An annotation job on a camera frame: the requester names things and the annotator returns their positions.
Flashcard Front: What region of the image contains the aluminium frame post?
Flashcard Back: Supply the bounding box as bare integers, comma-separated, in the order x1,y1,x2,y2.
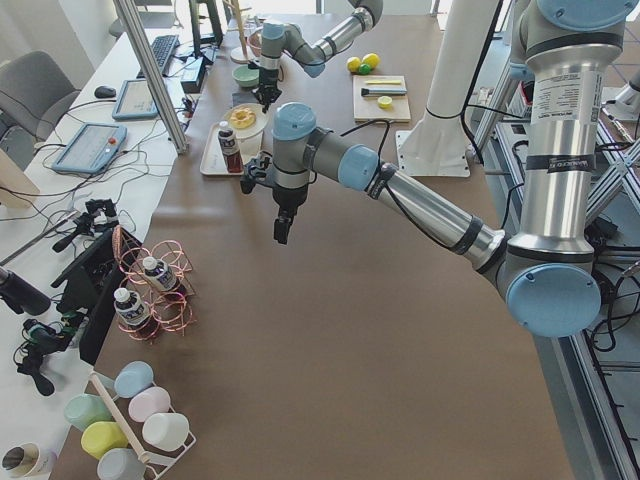
114,0,188,154

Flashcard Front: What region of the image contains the black keyboard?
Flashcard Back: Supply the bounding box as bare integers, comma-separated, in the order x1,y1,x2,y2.
151,34,179,76

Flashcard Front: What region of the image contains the white cup rack tray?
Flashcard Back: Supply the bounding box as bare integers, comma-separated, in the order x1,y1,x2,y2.
89,371,198,479

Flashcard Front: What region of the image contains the pale green upturned cup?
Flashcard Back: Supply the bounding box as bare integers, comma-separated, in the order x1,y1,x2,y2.
64,393,112,431

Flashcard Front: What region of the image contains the yellow upturned cup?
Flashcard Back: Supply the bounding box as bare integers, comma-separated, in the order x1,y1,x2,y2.
81,421,129,460

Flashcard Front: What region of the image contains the tea bottle in rack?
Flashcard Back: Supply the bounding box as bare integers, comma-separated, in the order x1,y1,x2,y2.
113,287,150,328
142,256,180,292

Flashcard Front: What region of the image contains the cream rabbit serving tray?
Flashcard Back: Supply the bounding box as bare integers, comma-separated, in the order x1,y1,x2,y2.
200,123,263,176

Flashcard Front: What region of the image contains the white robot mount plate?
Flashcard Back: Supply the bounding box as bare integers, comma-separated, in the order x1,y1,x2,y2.
395,130,470,178

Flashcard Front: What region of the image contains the steel muddler black tip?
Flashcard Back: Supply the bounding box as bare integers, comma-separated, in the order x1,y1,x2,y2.
360,87,407,97

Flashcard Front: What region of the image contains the black computer mouse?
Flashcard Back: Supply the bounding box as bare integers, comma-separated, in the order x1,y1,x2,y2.
94,86,117,99

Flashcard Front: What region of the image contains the wooden cutting board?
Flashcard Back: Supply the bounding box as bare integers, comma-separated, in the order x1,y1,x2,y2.
352,74,411,122

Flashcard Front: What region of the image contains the copper wire bottle rack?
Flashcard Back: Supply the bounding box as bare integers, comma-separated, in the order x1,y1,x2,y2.
112,226,196,342

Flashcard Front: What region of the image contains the whole lemon rear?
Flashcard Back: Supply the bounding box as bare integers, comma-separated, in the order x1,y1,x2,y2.
362,53,380,70

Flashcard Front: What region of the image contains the grey office chair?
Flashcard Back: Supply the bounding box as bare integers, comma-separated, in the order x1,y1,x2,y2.
1,51,81,145

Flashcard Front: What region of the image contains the yellow plastic knife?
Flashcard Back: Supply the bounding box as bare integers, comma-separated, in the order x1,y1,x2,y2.
365,78,402,85

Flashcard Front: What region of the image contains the pink upturned cup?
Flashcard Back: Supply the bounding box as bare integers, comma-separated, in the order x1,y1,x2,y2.
128,386,171,423

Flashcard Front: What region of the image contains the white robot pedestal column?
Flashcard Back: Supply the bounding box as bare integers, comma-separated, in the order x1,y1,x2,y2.
424,1,502,152

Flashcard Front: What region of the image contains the dark tea bottle on tray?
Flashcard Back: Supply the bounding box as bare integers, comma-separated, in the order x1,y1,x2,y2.
217,121,244,174

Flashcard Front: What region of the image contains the grey upturned cup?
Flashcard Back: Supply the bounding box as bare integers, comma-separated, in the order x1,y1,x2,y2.
97,448,146,480

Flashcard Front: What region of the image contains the whole lemon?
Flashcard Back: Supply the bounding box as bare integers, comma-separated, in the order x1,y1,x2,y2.
362,53,380,70
346,57,362,73

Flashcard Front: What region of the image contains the blue teach pendant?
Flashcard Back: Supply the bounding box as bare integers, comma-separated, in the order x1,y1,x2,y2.
51,123,127,175
112,79,158,121

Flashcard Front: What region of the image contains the blue upturned cup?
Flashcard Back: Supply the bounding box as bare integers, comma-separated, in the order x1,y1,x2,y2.
114,361,154,398

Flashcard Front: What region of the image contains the dark grey folded cloth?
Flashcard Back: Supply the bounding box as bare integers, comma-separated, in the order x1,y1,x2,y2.
231,90,260,108

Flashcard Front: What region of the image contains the wooden cup tree stand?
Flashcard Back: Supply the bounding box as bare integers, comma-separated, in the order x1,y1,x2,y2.
223,0,255,64

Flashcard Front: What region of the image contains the whole lemon front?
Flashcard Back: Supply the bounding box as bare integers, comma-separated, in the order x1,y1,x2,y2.
346,57,362,73

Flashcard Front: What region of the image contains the pink ice bowl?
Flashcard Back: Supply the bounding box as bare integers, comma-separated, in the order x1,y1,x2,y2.
246,27,263,59

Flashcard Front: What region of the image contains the paper cup with metal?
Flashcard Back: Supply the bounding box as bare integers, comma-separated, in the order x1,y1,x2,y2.
1,442,58,479

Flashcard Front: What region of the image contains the mint green bowl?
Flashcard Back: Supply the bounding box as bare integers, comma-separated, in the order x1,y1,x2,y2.
232,64,259,89

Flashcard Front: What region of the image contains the light grey round plate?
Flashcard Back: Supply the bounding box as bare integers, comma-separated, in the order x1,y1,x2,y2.
222,104,268,140

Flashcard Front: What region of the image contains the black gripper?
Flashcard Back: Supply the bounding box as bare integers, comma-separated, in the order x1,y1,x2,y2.
241,154,311,244
249,57,281,113

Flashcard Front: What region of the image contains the green lime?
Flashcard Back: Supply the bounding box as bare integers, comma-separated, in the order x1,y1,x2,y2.
358,63,372,75

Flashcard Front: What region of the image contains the halved lemon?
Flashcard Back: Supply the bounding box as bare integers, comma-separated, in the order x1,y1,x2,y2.
377,96,393,109

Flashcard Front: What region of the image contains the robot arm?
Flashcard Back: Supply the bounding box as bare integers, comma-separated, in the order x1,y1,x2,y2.
250,0,383,113
240,1,634,337

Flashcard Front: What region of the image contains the glazed twisted ring donut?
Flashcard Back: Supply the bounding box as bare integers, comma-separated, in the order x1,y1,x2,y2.
229,107,256,129

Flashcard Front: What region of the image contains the white upturned cup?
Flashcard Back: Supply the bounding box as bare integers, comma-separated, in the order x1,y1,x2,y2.
142,412,190,451

